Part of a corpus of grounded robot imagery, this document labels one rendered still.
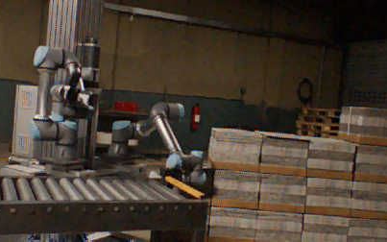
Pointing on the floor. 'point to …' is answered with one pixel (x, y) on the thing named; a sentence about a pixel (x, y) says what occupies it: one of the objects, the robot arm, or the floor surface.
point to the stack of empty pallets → (318, 122)
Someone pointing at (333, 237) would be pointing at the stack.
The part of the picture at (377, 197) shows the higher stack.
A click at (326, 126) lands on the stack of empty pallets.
